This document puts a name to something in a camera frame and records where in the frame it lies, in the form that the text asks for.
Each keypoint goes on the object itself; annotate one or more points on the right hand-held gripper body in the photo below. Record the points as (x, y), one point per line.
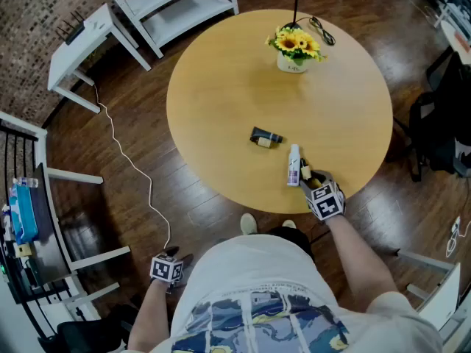
(327, 202)

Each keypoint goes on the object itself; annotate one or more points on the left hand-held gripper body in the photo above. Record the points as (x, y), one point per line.
(165, 268)

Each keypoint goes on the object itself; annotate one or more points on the white tube with purple label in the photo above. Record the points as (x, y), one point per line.
(293, 167)

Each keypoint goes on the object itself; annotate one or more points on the black cosmetic tube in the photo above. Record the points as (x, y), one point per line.
(266, 134)

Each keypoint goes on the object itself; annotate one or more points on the person's right forearm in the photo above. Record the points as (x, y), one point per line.
(357, 259)

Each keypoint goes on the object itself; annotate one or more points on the person's left forearm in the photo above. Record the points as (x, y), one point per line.
(147, 318)

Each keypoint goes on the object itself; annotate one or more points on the person's right beige shoe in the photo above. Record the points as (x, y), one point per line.
(289, 224)

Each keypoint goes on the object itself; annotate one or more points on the person's beige shoe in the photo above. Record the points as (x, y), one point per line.
(289, 224)
(248, 223)

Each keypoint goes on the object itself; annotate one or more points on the person's black trousers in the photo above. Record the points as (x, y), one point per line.
(294, 237)

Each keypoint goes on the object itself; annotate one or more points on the person's left beige shoe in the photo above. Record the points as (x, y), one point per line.
(248, 223)

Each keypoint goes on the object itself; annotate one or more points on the person's printed beige shirt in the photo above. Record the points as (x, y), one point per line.
(265, 270)

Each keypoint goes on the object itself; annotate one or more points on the black padded chair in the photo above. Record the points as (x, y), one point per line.
(84, 333)

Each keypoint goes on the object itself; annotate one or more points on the sunflower bouquet in white pot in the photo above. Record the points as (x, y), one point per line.
(294, 46)

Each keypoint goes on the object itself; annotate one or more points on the small yellow box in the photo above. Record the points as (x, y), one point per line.
(24, 250)

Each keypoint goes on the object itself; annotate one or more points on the blue tissue box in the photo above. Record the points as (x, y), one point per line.
(24, 215)

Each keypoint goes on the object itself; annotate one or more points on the clear water bottle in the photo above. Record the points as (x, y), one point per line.
(27, 182)

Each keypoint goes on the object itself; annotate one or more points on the round white table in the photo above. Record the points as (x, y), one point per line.
(454, 39)

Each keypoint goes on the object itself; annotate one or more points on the black railing with white top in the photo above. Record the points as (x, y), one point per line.
(22, 123)

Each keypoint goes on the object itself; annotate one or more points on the white monitor desk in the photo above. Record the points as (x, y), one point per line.
(443, 13)

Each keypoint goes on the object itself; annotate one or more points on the black monitor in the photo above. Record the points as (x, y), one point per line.
(461, 9)

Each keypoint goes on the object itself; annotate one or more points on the white side table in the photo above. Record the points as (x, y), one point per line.
(84, 46)

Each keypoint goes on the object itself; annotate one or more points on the white shelf unit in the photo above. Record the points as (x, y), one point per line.
(176, 6)

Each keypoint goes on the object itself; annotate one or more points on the black router with antennas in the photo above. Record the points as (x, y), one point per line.
(75, 31)

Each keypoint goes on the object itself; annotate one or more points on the dark desk with white frame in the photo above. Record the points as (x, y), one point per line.
(48, 226)

